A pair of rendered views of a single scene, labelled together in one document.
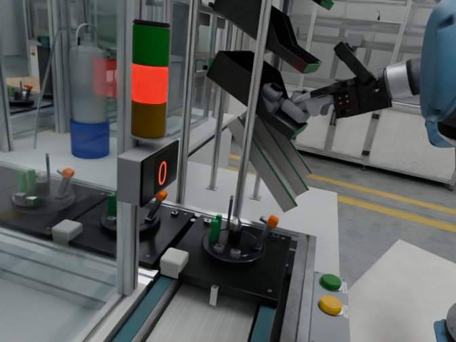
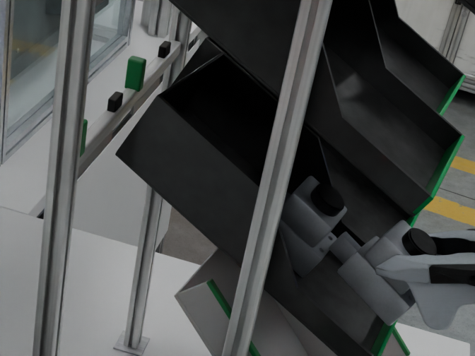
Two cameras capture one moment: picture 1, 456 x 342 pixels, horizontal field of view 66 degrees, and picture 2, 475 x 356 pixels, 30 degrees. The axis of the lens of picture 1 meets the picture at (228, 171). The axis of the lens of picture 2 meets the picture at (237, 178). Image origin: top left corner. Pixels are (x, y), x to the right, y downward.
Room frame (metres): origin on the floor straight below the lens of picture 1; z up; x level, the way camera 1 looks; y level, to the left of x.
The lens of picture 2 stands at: (0.28, 0.05, 1.67)
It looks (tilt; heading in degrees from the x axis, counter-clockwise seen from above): 29 degrees down; 355
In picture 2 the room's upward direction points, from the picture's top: 12 degrees clockwise
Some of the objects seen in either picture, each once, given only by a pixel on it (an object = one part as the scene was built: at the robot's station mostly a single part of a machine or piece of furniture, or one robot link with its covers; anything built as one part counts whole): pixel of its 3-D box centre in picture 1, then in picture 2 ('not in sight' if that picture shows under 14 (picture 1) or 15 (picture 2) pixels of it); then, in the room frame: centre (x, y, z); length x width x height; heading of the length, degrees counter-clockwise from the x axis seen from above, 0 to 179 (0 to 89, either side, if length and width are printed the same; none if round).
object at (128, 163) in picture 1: (148, 112); not in sight; (0.50, 0.13, 1.29); 0.12 x 0.05 x 0.25; 167
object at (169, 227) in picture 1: (129, 207); not in sight; (0.72, 0.22, 1.01); 0.24 x 0.24 x 0.13; 77
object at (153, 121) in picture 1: (148, 117); not in sight; (0.50, 0.13, 1.29); 0.05 x 0.05 x 0.05
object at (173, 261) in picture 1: (174, 262); not in sight; (0.59, 0.09, 0.97); 0.05 x 0.05 x 0.04; 77
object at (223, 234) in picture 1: (233, 245); not in sight; (0.66, -0.03, 0.98); 0.14 x 0.14 x 0.02
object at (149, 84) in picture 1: (149, 83); not in sight; (0.50, 0.13, 1.34); 0.05 x 0.05 x 0.05
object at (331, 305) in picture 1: (330, 306); not in sight; (0.53, -0.22, 0.96); 0.04 x 0.04 x 0.02
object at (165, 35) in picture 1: (150, 45); not in sight; (0.50, 0.13, 1.39); 0.05 x 0.05 x 0.05
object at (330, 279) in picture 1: (330, 283); not in sight; (0.60, -0.24, 0.96); 0.04 x 0.04 x 0.02
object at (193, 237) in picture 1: (232, 253); not in sight; (0.66, -0.03, 0.96); 0.24 x 0.24 x 0.02; 77
